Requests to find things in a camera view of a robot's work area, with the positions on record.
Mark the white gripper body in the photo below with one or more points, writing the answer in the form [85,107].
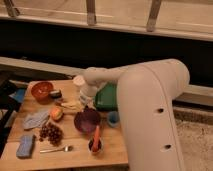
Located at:
[87,94]

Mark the yellow banana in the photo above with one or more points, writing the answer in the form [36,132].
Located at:
[76,106]

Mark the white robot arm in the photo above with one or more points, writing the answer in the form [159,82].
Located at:
[145,92]

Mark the green bottle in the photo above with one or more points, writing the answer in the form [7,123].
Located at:
[105,99]

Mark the purple bowl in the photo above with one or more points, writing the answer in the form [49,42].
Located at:
[87,120]

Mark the small black can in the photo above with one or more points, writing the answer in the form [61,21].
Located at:
[55,94]

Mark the orange peach fruit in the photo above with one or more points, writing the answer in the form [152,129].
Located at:
[56,113]

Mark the blue cup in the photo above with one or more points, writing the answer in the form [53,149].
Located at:
[113,118]

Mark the red bowl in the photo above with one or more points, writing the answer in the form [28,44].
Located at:
[40,91]

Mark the dark small cup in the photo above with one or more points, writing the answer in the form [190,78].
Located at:
[90,145]

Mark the red grapes bunch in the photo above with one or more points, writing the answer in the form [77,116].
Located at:
[52,133]

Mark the orange carrot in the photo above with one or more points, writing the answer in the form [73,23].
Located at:
[96,139]

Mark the metal spoon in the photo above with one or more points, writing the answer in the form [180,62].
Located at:
[64,149]

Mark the grey cloth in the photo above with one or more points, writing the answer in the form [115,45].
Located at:
[35,120]

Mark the blue object at table edge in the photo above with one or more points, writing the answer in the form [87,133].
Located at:
[19,95]

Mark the black chair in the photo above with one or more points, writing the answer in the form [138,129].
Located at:
[7,103]

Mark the blue sponge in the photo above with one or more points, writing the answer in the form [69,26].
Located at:
[26,146]

